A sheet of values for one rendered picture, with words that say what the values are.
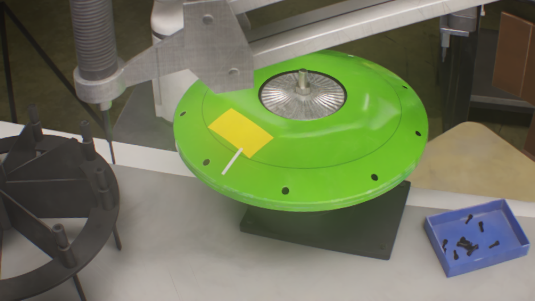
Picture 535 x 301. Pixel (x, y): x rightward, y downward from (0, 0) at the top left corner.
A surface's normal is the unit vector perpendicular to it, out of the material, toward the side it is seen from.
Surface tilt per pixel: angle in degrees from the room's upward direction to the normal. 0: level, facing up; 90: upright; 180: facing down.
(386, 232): 0
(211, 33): 90
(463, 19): 90
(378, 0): 18
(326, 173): 23
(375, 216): 0
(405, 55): 0
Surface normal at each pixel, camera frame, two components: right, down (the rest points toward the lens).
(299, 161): -0.03, -0.53
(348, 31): 0.07, 0.60
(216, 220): -0.01, -0.79
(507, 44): -0.60, 0.49
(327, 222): 0.39, 0.55
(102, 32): 0.61, 0.47
